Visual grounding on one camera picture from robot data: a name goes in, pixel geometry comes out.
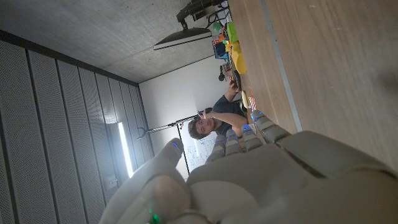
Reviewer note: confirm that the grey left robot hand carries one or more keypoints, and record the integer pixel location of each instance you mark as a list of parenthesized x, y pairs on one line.
[(280, 186)]

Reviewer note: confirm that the green cube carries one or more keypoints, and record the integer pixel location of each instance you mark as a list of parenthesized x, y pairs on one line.
[(232, 32)]

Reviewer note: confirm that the whiteboard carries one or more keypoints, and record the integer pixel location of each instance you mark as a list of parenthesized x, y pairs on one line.
[(196, 152)]

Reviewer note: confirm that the seated person dark blue shirt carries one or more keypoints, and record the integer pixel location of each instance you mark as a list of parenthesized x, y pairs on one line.
[(225, 113)]

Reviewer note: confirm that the black keyboard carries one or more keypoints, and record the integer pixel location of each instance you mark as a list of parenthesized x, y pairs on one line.
[(237, 80)]

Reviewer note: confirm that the black tripod stand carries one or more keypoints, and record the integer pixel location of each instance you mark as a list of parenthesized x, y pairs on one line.
[(164, 126)]

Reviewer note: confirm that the yellow toy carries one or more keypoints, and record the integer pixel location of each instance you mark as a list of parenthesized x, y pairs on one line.
[(238, 57)]

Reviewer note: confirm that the ceiling light strip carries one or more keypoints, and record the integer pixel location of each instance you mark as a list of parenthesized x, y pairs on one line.
[(125, 149)]

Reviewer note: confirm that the black computer monitor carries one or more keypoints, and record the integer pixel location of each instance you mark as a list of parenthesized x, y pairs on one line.
[(183, 38)]

